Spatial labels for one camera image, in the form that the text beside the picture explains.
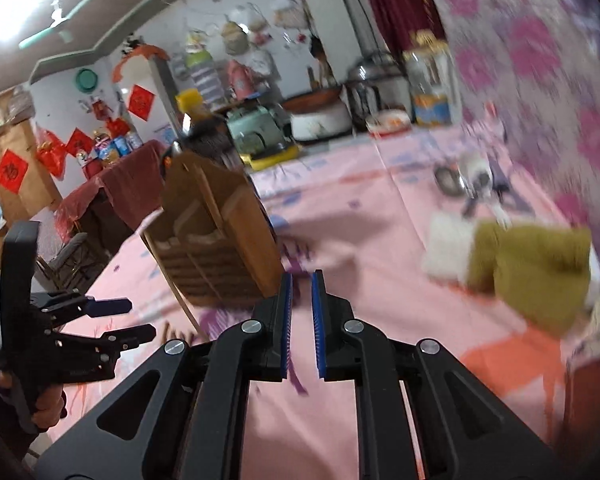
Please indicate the yellow tray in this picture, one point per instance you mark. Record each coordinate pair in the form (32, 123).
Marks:
(275, 156)

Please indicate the person's left hand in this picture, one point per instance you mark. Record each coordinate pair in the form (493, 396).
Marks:
(47, 406)

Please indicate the green round wall plate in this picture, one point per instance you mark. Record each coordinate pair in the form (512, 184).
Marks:
(86, 79)

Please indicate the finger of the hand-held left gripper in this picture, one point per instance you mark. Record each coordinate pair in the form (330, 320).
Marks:
(130, 337)
(110, 306)

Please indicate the small steel pot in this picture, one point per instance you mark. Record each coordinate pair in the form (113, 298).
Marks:
(364, 107)

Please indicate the blue labelled container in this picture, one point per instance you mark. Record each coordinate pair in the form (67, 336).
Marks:
(128, 143)

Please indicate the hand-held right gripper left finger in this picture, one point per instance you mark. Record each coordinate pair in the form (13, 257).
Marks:
(287, 330)

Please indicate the wooden chopstick holder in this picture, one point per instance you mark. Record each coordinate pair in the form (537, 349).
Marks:
(215, 240)

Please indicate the grey chair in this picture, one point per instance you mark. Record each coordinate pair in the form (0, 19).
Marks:
(72, 262)

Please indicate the hanging tan bag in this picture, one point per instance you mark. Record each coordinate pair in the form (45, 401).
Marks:
(236, 37)

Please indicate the red paper square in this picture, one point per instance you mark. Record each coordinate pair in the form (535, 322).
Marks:
(140, 102)
(80, 143)
(11, 171)

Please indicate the green ceiling fan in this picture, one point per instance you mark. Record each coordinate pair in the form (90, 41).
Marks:
(55, 25)

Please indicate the reddish brown wooden object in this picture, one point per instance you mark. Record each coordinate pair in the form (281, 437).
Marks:
(592, 400)

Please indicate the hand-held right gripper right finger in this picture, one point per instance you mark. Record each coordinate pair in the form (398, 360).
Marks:
(320, 330)

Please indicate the pink deer print sheet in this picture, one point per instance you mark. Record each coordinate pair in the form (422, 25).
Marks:
(380, 240)

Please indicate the hanging white bag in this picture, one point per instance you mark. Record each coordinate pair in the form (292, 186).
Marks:
(290, 10)

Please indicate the red cloth covered table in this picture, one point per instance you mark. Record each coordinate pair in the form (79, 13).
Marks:
(120, 185)

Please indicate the white and dark object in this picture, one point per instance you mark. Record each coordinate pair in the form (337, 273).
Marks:
(482, 175)

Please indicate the yellow container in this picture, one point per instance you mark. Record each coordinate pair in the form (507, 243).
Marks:
(189, 102)

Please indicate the brown wooden door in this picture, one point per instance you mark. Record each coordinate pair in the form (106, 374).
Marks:
(20, 175)

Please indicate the white cooker with brown lid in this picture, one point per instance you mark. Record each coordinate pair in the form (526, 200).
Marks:
(320, 117)

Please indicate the olive and white plush cloth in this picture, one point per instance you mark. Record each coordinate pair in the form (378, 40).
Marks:
(530, 270)

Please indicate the pale green rice cooker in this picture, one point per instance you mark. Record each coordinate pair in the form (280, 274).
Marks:
(255, 127)

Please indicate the large steel pot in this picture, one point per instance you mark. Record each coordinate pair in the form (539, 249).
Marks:
(385, 80)

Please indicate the striped stacked container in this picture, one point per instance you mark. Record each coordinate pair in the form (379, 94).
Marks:
(204, 72)

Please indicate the yellow cooking oil bottle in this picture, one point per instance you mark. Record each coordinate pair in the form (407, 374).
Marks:
(105, 149)

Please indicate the large plastic jar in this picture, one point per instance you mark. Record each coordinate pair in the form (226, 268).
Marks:
(427, 80)

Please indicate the pink thermos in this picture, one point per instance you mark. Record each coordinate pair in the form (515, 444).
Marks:
(241, 80)

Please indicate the red and white bowl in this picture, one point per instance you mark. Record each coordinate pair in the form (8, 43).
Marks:
(389, 122)

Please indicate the purple floral foil sheet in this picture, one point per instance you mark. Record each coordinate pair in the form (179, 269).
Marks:
(540, 85)

